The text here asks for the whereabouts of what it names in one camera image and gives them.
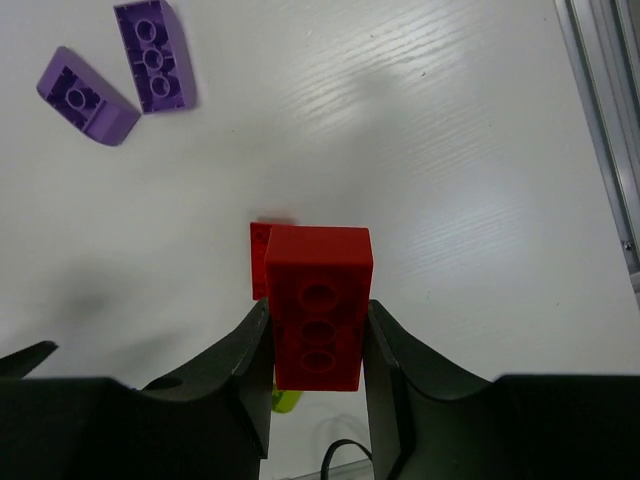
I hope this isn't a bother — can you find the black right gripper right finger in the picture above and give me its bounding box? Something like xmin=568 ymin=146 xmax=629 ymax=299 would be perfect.
xmin=363 ymin=301 xmax=639 ymax=479

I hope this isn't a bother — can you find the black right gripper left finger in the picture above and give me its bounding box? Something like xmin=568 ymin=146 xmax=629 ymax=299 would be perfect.
xmin=1 ymin=301 xmax=274 ymax=479

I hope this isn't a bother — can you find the lime lego brick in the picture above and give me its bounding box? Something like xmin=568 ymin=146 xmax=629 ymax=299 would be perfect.
xmin=271 ymin=385 xmax=303 ymax=414

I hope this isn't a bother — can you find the red rectangular lego brick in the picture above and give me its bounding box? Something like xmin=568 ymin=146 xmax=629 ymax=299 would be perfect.
xmin=265 ymin=225 xmax=374 ymax=392

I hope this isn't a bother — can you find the red sloped lego brick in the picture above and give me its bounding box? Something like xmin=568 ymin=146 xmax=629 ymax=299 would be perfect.
xmin=250 ymin=222 xmax=272 ymax=300

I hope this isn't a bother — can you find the purple patterned lego brick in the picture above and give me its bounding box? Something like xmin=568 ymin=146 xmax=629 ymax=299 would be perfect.
xmin=36 ymin=46 xmax=141 ymax=147

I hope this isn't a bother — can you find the pink patterned lego piece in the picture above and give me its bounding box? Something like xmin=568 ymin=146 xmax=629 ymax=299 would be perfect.
xmin=113 ymin=1 xmax=197 ymax=114

